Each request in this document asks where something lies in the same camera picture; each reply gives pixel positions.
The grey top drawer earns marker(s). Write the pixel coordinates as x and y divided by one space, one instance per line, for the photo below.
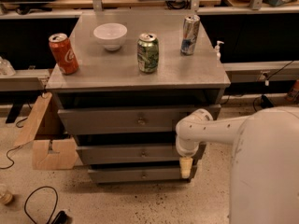
151 119

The grey drawer cabinet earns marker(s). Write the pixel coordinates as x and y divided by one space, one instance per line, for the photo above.
112 79

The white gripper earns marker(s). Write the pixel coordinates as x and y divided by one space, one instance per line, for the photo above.
186 150

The white pump bottle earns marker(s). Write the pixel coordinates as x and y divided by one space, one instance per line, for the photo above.
218 49

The clear plastic cup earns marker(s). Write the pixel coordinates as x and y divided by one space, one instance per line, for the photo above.
6 196

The orange bottle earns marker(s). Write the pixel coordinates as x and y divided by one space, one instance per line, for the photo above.
293 92

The clear plastic container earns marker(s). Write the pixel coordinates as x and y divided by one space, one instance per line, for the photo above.
6 69

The cardboard box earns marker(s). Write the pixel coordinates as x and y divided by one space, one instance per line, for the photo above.
52 148

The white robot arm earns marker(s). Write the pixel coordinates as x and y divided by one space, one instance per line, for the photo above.
264 182

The silver blue energy can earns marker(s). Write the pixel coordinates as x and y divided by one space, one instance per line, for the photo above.
190 32

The grey drawer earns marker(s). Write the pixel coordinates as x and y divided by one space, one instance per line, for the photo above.
135 174
151 119
133 153

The red cola can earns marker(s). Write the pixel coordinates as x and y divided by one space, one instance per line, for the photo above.
63 53

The white bowl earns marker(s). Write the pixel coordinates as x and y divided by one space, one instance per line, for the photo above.
110 35

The green soda can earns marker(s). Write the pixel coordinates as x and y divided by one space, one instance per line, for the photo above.
147 52

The grey bottom drawer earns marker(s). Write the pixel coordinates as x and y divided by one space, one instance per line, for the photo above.
135 174

